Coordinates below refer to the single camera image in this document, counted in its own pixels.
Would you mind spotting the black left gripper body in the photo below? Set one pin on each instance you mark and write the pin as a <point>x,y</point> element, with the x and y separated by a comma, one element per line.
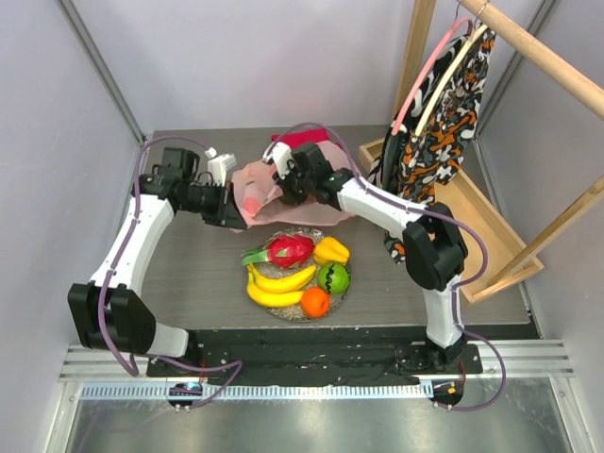
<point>216,197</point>

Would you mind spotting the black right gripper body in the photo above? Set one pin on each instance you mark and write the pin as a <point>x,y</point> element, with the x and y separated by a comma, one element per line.
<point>287,187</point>

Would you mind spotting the pink plastic bag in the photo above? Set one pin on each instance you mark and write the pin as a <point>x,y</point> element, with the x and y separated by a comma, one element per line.
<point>261,201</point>

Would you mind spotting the red fake dragon fruit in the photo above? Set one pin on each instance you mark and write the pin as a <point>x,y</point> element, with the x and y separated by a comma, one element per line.
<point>286,251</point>

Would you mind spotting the yellow fake bell pepper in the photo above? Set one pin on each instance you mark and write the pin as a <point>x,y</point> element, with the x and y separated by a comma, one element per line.
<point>330,249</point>

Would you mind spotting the yellow fake banana bunch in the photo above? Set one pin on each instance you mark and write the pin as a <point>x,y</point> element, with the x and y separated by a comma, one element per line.
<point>277,293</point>

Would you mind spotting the green fake watermelon ball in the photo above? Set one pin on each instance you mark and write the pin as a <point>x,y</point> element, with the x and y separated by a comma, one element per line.
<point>333,278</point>

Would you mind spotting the orange fake tangerine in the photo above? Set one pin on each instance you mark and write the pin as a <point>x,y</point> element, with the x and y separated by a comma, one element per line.
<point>315,302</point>

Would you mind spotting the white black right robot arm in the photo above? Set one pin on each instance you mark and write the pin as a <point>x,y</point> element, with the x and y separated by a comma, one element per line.
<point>435,251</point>

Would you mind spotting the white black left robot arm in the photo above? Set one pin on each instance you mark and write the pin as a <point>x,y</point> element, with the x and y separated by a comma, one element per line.
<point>108,311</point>

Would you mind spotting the red folded cloth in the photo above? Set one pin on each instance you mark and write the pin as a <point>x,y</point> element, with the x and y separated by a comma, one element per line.
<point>313,135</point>

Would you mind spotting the black white striped garment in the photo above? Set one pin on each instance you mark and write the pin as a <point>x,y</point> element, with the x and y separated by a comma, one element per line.
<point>385,154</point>

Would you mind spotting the round plate of rice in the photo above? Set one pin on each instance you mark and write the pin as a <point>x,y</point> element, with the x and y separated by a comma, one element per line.
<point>294,313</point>

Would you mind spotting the patterned orange black garment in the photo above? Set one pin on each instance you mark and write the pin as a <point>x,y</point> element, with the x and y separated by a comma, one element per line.
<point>436,154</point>

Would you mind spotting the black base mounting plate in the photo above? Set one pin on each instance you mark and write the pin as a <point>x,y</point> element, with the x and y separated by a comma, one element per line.
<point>328,356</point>

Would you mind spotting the wooden clothes rack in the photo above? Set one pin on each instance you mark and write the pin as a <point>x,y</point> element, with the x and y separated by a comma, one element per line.
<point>511,260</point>

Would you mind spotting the pink clothes hanger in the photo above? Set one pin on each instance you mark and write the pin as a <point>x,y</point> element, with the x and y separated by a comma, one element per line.
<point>426,69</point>

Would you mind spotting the cream clothes hanger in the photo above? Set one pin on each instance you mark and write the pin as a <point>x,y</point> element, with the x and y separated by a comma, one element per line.
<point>456,62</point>

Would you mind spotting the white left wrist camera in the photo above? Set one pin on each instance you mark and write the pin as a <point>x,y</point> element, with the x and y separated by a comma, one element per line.
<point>219,165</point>

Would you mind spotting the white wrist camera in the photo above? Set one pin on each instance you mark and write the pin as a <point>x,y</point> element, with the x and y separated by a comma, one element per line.
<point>279,154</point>
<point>219,165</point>

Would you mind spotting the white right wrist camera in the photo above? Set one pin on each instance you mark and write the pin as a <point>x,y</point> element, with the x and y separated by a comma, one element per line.
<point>279,154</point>

